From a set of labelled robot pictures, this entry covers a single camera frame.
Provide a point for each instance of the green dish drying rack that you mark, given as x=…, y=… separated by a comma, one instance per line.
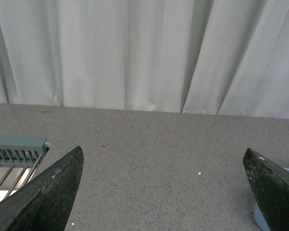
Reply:
x=20, y=157

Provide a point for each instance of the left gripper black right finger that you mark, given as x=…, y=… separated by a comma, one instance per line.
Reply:
x=253, y=158

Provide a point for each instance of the blue plastic cup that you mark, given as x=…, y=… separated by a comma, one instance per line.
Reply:
x=260, y=216

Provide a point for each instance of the white pleated curtain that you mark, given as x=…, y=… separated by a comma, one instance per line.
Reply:
x=215, y=57

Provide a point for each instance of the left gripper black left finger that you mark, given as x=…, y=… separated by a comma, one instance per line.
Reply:
x=45, y=203

